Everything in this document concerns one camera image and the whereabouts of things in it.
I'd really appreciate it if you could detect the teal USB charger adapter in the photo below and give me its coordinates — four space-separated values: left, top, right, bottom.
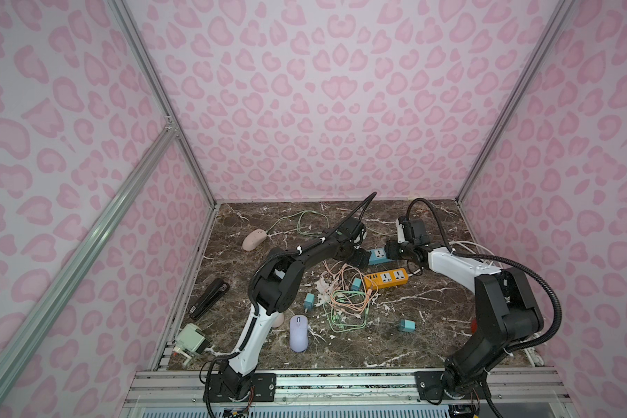
399 319 416 334
350 278 363 292

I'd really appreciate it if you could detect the teal charger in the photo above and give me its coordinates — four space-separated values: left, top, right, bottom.
303 294 316 313

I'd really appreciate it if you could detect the pink wireless mouse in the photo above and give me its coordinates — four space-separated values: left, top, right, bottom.
242 229 268 252
271 313 285 328

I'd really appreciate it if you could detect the lavender wireless mouse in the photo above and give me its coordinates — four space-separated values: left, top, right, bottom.
289 315 309 353

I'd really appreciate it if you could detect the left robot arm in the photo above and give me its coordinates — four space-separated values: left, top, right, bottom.
203 192 377 416

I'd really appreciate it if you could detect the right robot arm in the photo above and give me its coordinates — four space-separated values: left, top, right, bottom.
385 199 563 414

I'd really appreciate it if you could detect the blue power strip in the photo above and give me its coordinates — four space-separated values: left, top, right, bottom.
367 247 392 266

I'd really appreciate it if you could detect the orange power strip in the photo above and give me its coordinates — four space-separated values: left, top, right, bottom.
363 268 409 291

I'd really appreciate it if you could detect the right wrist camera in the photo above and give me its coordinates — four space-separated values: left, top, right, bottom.
395 217 407 244

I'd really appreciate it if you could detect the white power strip cord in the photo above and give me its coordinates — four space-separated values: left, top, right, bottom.
448 239 503 268

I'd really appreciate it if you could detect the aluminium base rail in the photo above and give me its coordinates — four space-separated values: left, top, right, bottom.
119 367 578 417

